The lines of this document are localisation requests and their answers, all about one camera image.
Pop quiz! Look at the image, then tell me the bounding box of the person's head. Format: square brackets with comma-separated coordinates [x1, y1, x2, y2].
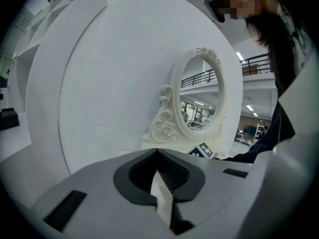
[224, 0, 280, 19]

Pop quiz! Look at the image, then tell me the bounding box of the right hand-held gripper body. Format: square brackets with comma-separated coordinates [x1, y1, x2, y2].
[187, 141, 216, 159]

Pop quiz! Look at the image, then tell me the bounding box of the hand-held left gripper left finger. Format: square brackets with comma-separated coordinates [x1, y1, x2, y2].
[31, 147, 173, 239]

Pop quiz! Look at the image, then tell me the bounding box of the black head-mounted camera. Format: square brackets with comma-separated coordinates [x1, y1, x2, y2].
[203, 0, 226, 23]

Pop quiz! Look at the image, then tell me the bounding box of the white shelf unit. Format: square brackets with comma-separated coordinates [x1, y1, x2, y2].
[11, 0, 108, 61]

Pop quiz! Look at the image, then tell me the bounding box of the black wall screen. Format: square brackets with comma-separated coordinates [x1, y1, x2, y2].
[243, 124, 258, 135]

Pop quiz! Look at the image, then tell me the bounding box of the ornate white oval mirror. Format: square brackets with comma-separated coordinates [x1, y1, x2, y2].
[142, 46, 228, 145]

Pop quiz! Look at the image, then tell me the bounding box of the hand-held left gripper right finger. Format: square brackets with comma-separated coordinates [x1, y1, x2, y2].
[157, 147, 253, 239]

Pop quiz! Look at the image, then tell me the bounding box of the white dressing table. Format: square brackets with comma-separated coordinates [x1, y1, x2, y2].
[116, 139, 235, 159]

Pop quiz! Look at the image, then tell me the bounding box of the person's dark shirt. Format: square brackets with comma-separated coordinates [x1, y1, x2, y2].
[221, 100, 296, 164]

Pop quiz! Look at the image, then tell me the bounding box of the black box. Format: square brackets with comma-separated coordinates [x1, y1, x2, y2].
[0, 107, 20, 132]

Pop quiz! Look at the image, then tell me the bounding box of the black balcony railing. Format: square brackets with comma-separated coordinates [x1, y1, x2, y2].
[239, 53, 273, 77]

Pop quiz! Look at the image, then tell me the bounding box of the white metal rack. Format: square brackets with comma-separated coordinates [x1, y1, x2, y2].
[253, 122, 265, 145]

